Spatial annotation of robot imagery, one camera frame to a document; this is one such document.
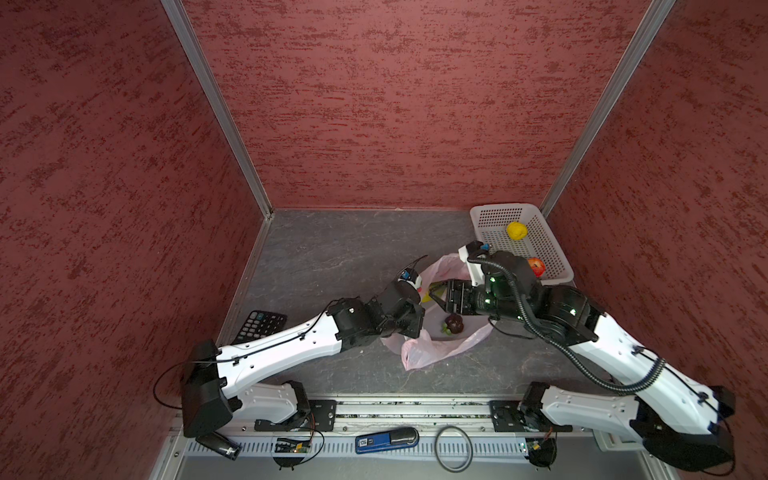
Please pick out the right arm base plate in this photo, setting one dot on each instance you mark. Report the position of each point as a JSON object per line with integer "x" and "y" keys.
{"x": 514, "y": 416}

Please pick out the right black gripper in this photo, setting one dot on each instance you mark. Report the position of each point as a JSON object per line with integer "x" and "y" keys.
{"x": 454, "y": 286}

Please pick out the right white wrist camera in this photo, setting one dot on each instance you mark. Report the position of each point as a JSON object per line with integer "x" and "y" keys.
{"x": 469, "y": 254}

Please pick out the red apple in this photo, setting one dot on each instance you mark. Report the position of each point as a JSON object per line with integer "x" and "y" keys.
{"x": 537, "y": 266}

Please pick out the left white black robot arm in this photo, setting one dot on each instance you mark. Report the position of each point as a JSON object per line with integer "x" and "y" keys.
{"x": 216, "y": 382}

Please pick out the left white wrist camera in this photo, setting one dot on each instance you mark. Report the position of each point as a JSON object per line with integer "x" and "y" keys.
{"x": 411, "y": 276}

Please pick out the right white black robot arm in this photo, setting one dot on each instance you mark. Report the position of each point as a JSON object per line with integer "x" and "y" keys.
{"x": 645, "y": 400}

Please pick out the dark purple mangosteen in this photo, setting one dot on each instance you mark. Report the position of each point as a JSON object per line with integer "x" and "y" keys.
{"x": 453, "y": 325}

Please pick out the left circuit board with wires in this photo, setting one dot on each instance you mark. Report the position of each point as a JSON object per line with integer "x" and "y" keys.
{"x": 290, "y": 453}

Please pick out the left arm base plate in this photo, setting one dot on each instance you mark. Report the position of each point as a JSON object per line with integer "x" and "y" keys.
{"x": 318, "y": 414}

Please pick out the right circuit board with wires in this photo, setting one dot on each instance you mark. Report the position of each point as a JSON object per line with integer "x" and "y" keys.
{"x": 541, "y": 452}

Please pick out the small black device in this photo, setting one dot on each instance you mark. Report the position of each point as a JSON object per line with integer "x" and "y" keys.
{"x": 220, "y": 445}

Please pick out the yellow round fruit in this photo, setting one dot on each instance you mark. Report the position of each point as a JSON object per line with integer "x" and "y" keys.
{"x": 516, "y": 231}

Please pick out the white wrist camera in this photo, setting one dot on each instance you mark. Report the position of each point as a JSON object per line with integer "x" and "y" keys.
{"x": 469, "y": 254}
{"x": 411, "y": 276}

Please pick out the circuit board with wires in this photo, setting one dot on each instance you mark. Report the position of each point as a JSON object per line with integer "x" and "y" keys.
{"x": 290, "y": 453}
{"x": 541, "y": 452}

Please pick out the black calculator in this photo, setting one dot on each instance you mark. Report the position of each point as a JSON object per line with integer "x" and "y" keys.
{"x": 260, "y": 324}

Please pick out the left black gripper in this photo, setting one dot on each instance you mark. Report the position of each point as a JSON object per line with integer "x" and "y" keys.
{"x": 416, "y": 313}

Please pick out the white perforated plastic basket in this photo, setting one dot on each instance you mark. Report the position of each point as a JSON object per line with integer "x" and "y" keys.
{"x": 490, "y": 224}

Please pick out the aluminium front rail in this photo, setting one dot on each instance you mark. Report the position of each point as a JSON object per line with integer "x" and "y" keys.
{"x": 360, "y": 414}

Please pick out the blue black handheld device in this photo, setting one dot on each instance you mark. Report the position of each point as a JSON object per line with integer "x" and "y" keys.
{"x": 394, "y": 439}

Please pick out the pink printed plastic bag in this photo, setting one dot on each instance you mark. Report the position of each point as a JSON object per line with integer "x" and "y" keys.
{"x": 433, "y": 344}

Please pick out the right aluminium corner post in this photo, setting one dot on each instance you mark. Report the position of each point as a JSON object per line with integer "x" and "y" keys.
{"x": 643, "y": 37}

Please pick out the aluminium corner post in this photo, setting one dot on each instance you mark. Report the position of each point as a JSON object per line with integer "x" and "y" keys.
{"x": 643, "y": 37}
{"x": 189, "y": 41}

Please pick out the left aluminium corner post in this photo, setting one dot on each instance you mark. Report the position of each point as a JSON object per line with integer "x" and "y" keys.
{"x": 189, "y": 41}

